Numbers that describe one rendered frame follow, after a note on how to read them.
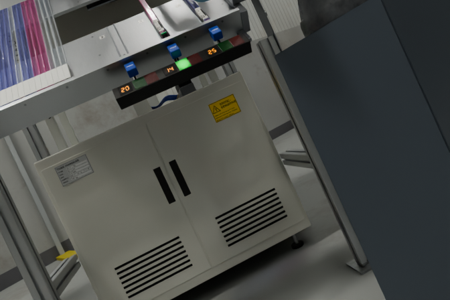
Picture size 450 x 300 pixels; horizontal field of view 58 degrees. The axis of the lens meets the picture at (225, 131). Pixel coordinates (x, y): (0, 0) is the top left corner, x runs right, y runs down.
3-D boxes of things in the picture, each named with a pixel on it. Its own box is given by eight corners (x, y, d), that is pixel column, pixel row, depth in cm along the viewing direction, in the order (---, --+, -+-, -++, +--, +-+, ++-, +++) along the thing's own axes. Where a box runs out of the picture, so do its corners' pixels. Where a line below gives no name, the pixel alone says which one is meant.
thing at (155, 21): (168, 37, 102) (166, 31, 101) (163, 39, 102) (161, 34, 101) (119, -37, 136) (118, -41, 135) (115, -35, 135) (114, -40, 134)
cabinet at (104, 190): (319, 242, 135) (240, 70, 133) (121, 348, 124) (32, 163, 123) (269, 211, 199) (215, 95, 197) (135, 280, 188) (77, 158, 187)
